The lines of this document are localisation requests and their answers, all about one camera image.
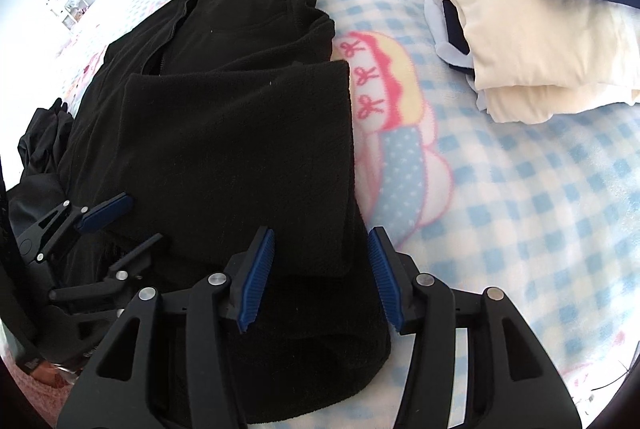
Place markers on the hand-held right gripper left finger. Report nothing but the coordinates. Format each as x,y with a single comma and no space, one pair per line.
255,279

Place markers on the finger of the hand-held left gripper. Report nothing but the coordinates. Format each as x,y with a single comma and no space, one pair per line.
125,266
105,213

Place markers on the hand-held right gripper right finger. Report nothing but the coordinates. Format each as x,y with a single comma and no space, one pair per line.
385,284

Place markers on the black fleece jacket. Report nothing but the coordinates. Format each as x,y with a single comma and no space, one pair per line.
225,134

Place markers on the dark navy garment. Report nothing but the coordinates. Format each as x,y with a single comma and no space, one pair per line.
40,149

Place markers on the blue checked printed blanket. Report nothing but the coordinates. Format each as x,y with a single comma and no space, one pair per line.
525,209

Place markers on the white shelf rack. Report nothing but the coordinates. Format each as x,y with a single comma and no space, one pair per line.
67,6

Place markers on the cream folded garment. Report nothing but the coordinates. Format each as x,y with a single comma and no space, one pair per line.
525,34

